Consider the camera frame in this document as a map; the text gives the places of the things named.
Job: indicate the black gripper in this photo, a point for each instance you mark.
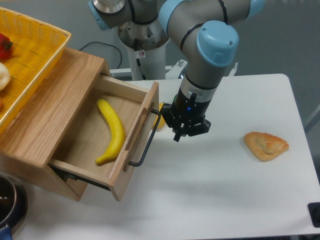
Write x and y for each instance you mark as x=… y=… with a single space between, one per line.
x=186 y=110

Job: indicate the wooden top drawer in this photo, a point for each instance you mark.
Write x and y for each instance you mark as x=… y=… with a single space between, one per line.
x=109 y=135

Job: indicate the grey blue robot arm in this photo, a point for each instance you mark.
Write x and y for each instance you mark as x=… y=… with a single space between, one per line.
x=201 y=29

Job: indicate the wooden drawer cabinet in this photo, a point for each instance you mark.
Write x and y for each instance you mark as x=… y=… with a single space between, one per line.
x=29 y=142

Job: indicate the yellow toy bell pepper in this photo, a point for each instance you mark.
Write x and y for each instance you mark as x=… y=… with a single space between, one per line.
x=161 y=121

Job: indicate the yellow toy banana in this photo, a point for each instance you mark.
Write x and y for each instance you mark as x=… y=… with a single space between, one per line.
x=117 y=130

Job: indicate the toy pastry turnover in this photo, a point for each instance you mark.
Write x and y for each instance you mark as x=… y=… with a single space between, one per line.
x=264 y=146

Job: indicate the black table corner device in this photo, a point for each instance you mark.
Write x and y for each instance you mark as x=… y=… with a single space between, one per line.
x=314 y=212

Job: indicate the yellow plastic basket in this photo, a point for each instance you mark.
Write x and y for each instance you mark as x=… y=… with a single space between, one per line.
x=37 y=47

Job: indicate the white toy onion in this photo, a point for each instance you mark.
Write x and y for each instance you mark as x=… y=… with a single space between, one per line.
x=5 y=76

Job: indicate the dark metal pot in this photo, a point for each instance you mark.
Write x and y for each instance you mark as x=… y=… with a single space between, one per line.
x=13 y=206

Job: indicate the red toy pepper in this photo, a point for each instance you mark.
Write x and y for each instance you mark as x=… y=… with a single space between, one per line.
x=6 y=44

